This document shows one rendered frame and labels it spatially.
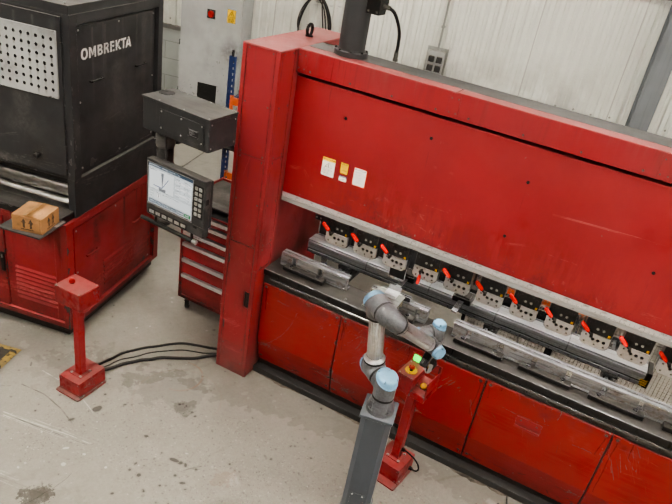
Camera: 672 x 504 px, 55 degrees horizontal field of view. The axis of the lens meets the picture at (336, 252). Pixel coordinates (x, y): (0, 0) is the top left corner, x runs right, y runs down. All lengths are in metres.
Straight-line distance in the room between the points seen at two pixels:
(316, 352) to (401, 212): 1.18
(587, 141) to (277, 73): 1.66
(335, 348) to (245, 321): 0.64
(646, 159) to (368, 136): 1.44
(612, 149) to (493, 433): 1.82
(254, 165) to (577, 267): 1.91
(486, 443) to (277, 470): 1.29
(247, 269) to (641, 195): 2.35
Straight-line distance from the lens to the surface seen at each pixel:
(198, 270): 5.07
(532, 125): 3.44
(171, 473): 4.14
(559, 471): 4.23
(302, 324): 4.35
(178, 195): 3.86
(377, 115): 3.71
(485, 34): 7.79
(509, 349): 3.98
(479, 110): 3.49
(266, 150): 3.87
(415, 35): 7.89
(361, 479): 3.81
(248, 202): 4.06
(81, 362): 4.55
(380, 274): 4.36
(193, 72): 8.49
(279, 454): 4.28
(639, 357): 3.84
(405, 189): 3.75
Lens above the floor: 3.12
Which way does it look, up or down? 29 degrees down
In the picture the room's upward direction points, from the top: 10 degrees clockwise
